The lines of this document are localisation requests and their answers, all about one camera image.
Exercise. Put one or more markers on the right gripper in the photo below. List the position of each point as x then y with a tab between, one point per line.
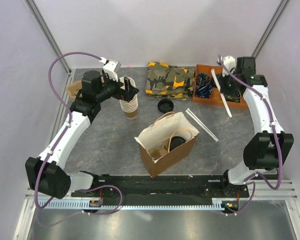
224	90

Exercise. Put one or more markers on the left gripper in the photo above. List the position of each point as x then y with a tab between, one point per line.
126	94

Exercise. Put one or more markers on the white straw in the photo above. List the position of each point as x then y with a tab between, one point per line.
215	79
201	124

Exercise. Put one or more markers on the cardboard cup carrier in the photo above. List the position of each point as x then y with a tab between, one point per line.
157	153
73	89

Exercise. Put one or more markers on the brown paper bag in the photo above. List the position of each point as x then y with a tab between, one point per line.
159	135

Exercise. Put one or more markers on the black plastic cup lid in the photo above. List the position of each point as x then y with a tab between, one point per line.
176	141

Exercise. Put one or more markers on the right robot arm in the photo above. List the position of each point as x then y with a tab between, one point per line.
266	153

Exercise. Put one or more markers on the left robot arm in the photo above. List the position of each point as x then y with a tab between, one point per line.
46	173

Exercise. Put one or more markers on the yellow black rolled band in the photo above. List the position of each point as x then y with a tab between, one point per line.
233	97

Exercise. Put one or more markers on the stack of paper cups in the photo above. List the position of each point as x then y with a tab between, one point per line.
130	108

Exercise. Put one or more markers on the blue striped rolled band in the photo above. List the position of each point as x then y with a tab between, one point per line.
204	91

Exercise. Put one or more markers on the dark rolled band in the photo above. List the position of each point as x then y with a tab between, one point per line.
202	79

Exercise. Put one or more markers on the camouflage folded cloth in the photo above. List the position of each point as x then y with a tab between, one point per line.
169	81

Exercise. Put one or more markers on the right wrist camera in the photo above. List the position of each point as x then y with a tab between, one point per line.
227	62

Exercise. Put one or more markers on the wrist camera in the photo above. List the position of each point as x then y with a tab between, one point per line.
110	67
227	62

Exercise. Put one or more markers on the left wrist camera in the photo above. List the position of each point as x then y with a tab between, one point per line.
110	67

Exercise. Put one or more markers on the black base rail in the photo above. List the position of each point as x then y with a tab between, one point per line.
162	190

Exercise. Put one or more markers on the slotted cable duct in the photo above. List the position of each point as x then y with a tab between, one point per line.
78	204

